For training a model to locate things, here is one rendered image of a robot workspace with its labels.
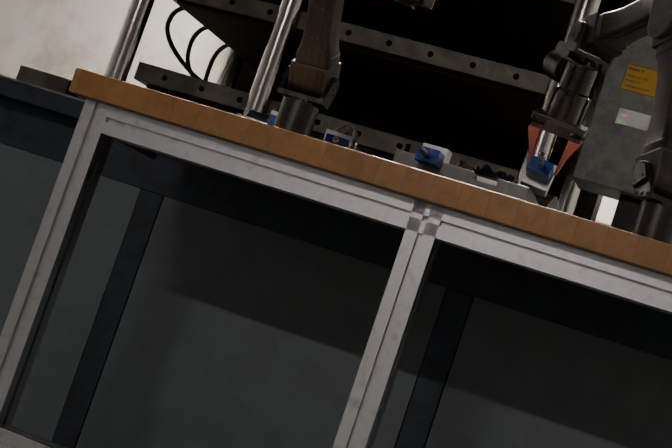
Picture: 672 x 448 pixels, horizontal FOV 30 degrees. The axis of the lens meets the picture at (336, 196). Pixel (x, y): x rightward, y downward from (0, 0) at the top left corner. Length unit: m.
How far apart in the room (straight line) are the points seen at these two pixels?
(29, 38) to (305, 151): 3.74
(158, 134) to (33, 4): 3.62
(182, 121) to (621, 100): 1.54
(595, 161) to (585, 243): 1.43
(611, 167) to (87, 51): 2.79
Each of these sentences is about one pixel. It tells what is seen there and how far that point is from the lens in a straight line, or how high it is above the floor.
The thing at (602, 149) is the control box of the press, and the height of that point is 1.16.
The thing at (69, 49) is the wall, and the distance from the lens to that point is 5.40.
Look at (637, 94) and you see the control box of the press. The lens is 3.20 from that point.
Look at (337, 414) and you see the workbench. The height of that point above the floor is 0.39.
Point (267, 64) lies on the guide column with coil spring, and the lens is 3.29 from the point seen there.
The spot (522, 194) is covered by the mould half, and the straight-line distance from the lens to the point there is 2.28.
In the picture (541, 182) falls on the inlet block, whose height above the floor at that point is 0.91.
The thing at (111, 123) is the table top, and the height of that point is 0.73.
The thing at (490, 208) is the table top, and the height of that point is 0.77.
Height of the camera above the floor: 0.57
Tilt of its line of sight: 5 degrees up
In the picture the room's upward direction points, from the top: 19 degrees clockwise
